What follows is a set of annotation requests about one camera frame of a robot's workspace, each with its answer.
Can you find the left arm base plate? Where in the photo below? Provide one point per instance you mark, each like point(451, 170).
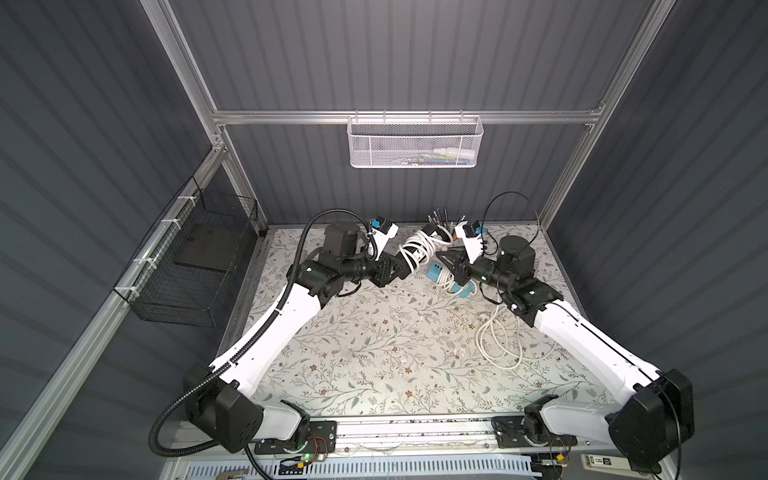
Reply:
point(316, 436)

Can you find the black power strip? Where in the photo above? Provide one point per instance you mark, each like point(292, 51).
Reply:
point(419, 247)

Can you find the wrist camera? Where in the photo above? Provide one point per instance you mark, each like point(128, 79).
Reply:
point(470, 234)
point(382, 230)

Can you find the bundle of pens and pencils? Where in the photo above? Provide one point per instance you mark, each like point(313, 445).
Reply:
point(441, 218)

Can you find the markers in white basket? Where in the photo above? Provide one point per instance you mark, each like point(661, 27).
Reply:
point(450, 157)

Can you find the white label device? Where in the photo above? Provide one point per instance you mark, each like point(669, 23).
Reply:
point(606, 464)

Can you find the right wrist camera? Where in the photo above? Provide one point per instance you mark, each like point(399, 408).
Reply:
point(470, 234)

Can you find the white slotted cable duct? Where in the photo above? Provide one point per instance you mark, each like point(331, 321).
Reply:
point(472, 466)

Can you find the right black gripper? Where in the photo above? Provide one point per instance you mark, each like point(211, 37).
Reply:
point(464, 271)

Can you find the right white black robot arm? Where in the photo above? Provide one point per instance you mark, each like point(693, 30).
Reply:
point(652, 412)

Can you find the teal power strip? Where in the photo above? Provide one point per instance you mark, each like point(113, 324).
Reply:
point(444, 281)

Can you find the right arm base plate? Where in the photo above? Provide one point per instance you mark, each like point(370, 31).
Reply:
point(510, 432)

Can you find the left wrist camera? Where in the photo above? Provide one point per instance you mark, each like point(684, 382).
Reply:
point(382, 230)

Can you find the black wire basket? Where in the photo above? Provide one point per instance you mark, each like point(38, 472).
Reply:
point(191, 274)

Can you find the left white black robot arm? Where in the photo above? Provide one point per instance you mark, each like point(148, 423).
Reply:
point(226, 408)

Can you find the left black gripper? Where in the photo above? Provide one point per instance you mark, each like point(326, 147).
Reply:
point(383, 269)

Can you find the white wire mesh basket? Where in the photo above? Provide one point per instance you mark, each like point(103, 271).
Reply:
point(376, 142)

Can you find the floral table mat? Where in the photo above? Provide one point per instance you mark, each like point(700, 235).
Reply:
point(410, 348)

